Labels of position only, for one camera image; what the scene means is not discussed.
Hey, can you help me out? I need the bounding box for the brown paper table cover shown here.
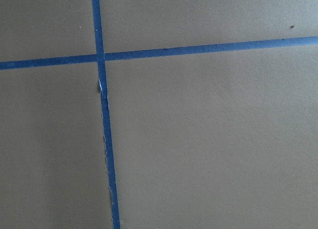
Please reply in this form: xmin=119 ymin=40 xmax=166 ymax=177
xmin=0 ymin=0 xmax=318 ymax=229

